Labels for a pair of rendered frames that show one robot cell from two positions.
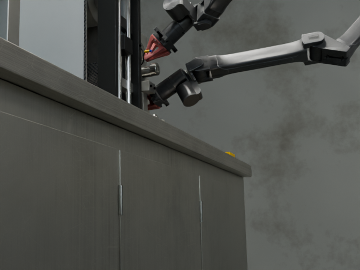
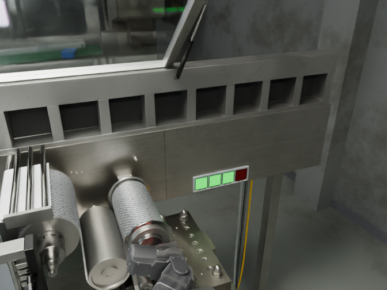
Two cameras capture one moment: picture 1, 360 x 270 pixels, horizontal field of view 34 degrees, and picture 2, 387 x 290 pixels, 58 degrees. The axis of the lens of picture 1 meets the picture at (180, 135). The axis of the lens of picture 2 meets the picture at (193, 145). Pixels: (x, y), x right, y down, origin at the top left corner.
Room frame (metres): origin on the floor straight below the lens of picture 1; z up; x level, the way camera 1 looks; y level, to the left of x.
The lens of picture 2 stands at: (1.41, -0.52, 1.96)
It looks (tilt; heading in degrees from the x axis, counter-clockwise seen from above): 27 degrees down; 49
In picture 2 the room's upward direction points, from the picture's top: straight up
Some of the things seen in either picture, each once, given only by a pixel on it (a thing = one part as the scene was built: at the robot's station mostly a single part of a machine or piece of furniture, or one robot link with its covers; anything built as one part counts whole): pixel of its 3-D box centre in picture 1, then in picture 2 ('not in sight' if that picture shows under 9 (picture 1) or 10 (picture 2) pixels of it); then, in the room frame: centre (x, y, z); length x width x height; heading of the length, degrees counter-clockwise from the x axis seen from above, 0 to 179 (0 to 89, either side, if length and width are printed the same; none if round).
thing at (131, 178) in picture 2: not in sight; (129, 194); (1.91, 0.37, 1.25); 0.15 x 0.01 x 0.15; 161
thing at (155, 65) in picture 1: (155, 69); (145, 284); (1.77, 0.07, 1.18); 0.04 x 0.02 x 0.04; 161
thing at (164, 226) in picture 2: not in sight; (148, 241); (1.83, 0.14, 1.25); 0.15 x 0.01 x 0.15; 161
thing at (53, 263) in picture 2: not in sight; (52, 266); (1.56, 0.14, 1.33); 0.06 x 0.03 x 0.03; 71
